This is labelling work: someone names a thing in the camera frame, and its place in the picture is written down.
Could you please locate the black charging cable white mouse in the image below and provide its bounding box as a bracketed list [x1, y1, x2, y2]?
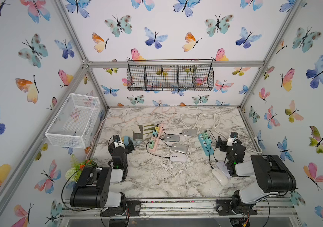
[146, 142, 170, 159]

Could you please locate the green charger plug front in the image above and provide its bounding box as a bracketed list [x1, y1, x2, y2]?
[149, 140, 156, 149]

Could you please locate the silver mouse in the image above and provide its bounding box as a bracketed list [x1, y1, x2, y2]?
[164, 134, 180, 142]
[171, 143, 188, 154]
[181, 129, 198, 136]

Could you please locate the white wireless mouse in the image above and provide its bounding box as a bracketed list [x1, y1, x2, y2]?
[170, 153, 187, 162]

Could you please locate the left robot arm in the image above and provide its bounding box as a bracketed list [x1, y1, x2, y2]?
[70, 140, 135, 211]

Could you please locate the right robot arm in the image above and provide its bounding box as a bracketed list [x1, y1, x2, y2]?
[212, 137, 297, 215]

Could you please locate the lavender mouse right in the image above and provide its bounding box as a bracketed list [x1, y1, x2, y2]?
[216, 161, 231, 179]

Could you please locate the white mouse right front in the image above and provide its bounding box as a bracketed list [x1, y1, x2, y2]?
[211, 168, 229, 186]

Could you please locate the blue round object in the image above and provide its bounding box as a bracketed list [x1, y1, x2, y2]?
[123, 136, 133, 146]

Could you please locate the teal power strip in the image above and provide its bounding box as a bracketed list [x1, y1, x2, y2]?
[198, 131, 214, 156]

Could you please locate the pink power strip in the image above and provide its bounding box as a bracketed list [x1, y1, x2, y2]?
[149, 125, 161, 146]

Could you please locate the artificial potted plant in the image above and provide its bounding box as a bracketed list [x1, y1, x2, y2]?
[65, 155, 98, 182]

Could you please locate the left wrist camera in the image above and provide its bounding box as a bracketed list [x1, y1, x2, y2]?
[112, 134, 123, 148]

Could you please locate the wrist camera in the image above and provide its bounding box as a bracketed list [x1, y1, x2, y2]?
[112, 134, 123, 148]
[227, 131, 238, 147]

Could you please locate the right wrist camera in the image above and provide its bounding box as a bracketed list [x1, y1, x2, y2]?
[227, 131, 238, 147]

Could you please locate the white power cord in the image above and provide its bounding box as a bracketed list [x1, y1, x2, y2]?
[180, 112, 263, 154]

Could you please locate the white mesh wall basket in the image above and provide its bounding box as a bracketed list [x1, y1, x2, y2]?
[45, 93, 100, 148]

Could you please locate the aluminium front rail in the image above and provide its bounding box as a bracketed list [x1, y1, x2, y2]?
[59, 198, 298, 219]

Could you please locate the black wire wall basket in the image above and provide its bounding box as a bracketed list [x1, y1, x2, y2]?
[123, 59, 214, 92]

